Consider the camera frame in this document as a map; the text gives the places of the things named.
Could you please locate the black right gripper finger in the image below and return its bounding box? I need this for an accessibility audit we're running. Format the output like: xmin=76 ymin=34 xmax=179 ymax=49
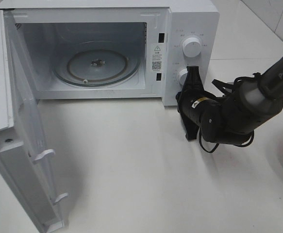
xmin=182 ymin=66 xmax=203 ymax=92

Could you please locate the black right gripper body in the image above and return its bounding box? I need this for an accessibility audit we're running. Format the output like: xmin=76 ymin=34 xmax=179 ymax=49
xmin=176 ymin=90 xmax=226 ymax=141

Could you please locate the white microwave door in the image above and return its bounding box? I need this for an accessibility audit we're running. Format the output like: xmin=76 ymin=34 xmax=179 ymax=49
xmin=0 ymin=10 xmax=67 ymax=233

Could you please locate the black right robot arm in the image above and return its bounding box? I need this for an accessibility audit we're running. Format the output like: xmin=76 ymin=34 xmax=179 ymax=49
xmin=176 ymin=57 xmax=283 ymax=147

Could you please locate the lower white microwave knob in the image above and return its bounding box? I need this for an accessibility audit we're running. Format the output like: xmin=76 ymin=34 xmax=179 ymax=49
xmin=177 ymin=69 xmax=188 ymax=85

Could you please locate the white microwave knob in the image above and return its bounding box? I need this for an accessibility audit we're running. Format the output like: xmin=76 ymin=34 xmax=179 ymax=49
xmin=177 ymin=69 xmax=188 ymax=85
xmin=183 ymin=36 xmax=202 ymax=58

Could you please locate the upper white microwave knob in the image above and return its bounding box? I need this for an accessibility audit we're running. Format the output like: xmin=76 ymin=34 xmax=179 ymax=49
xmin=183 ymin=36 xmax=202 ymax=58

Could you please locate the white warning label sticker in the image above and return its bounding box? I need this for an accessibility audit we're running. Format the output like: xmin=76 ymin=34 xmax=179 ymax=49
xmin=150 ymin=43 xmax=166 ymax=72

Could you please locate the white microwave oven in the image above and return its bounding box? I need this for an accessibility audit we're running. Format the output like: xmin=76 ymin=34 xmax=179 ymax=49
xmin=0 ymin=0 xmax=219 ymax=106

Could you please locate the glass microwave turntable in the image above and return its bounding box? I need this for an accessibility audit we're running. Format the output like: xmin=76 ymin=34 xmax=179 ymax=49
xmin=52 ymin=41 xmax=144 ymax=87

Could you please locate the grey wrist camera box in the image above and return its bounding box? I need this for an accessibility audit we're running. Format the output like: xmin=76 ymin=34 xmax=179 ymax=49
xmin=180 ymin=114 xmax=200 ymax=141

